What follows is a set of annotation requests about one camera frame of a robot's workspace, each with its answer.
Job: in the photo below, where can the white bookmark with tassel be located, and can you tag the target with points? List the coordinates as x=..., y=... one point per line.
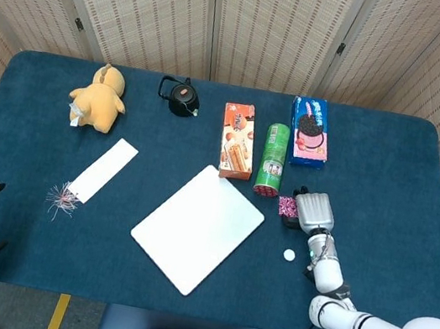
x=106, y=168

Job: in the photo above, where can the black teapot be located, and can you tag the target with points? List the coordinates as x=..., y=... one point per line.
x=181, y=98

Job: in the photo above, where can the woven folding screen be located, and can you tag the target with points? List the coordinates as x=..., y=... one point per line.
x=154, y=8

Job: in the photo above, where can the blue cookie box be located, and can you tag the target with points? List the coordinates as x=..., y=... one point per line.
x=310, y=133

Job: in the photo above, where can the blue tablecloth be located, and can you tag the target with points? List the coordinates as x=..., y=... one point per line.
x=60, y=247

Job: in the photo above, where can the orange egg roll box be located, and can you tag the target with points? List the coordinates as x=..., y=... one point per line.
x=237, y=142

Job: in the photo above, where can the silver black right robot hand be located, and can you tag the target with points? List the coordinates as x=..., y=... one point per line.
x=315, y=211

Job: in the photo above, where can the yellow plush toy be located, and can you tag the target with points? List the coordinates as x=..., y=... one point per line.
x=98, y=105

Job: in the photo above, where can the green chips can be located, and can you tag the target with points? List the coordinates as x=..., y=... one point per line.
x=272, y=161

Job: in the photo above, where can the white magnetic board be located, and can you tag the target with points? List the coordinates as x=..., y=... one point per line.
x=196, y=228

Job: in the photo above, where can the black screen hinge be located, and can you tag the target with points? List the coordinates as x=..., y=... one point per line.
x=79, y=24
x=341, y=49

